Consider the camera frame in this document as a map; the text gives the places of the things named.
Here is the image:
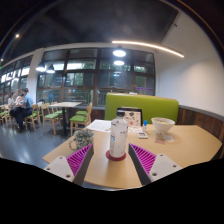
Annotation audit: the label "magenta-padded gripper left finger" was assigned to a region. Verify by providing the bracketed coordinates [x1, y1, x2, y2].
[43, 143, 95, 187]

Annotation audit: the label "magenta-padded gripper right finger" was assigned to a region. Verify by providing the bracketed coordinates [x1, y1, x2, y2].
[127, 143, 184, 187]

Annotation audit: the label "clear black-capped drink bottle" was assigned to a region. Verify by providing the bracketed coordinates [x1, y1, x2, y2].
[109, 109, 129, 159]

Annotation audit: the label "flat round red coaster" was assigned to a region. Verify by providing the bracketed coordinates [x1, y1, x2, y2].
[105, 149, 127, 162]

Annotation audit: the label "white paper napkin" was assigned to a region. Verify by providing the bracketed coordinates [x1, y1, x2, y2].
[162, 133, 176, 144]

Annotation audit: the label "white bowl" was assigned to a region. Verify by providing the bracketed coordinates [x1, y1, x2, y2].
[150, 116, 176, 135]

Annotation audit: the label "white paper sheets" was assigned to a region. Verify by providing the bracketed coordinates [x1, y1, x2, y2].
[85, 119, 112, 133]

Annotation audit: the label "black laptop with stickers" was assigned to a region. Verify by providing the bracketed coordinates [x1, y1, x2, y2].
[116, 106, 144, 128]

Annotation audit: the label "wooden chairs with green seats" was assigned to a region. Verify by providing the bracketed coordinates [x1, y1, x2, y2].
[0, 102, 94, 137]

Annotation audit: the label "green upholstered bench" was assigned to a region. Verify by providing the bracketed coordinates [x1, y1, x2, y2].
[104, 92, 180, 126]

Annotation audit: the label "light wooden dining table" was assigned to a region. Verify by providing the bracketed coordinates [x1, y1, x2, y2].
[49, 101, 83, 136]

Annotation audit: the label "person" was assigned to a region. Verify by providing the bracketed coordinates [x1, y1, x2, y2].
[9, 87, 35, 132]
[6, 92, 18, 112]

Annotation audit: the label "long linear ceiling light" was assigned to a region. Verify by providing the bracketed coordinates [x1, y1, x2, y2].
[111, 40, 185, 59]

